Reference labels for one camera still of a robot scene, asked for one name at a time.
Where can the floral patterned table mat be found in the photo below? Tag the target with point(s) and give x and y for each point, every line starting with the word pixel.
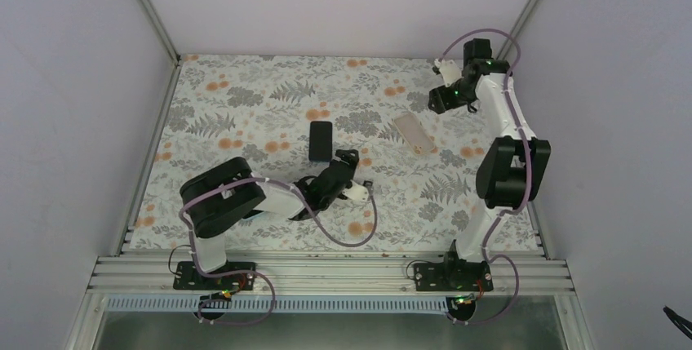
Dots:
pixel 378 169

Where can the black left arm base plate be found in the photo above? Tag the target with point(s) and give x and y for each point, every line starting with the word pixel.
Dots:
pixel 189 278

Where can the black object at edge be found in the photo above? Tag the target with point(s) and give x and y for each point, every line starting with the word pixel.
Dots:
pixel 681 323

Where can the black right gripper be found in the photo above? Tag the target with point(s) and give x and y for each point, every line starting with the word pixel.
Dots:
pixel 442 103

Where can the aluminium rail frame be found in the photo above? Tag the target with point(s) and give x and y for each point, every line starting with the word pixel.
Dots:
pixel 321 282

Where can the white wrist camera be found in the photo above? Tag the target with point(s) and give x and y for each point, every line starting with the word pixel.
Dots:
pixel 359 192
pixel 449 71

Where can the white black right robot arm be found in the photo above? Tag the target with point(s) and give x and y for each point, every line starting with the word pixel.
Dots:
pixel 512 169

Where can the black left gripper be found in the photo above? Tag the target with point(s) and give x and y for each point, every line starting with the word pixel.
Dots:
pixel 351 161

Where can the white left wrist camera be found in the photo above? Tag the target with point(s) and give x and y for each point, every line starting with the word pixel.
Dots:
pixel 359 192

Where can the beige phone case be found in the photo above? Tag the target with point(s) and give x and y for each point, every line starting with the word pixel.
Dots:
pixel 413 133

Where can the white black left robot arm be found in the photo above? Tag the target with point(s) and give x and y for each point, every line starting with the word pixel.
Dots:
pixel 217 199

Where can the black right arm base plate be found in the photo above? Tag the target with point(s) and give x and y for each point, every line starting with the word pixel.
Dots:
pixel 463 277

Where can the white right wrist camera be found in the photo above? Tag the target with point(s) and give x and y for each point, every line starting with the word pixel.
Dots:
pixel 449 71

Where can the blue-cased black phone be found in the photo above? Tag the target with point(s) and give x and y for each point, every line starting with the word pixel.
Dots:
pixel 254 214

